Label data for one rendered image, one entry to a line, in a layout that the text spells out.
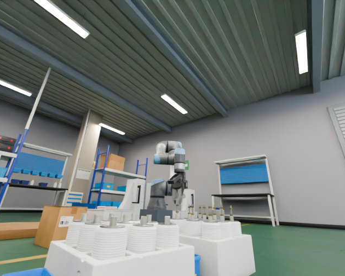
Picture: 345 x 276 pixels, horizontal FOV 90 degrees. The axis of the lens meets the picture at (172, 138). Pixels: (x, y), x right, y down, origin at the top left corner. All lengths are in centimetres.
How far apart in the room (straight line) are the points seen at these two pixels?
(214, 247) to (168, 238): 27
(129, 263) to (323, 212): 559
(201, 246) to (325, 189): 521
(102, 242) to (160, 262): 19
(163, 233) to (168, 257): 8
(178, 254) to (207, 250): 26
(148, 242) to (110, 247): 13
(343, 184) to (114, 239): 576
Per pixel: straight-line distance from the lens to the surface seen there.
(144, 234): 65
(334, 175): 603
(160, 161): 127
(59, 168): 680
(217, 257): 93
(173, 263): 71
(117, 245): 59
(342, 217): 595
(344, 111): 645
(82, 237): 71
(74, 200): 629
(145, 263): 62
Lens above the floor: 31
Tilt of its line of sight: 22 degrees up
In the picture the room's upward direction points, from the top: 2 degrees clockwise
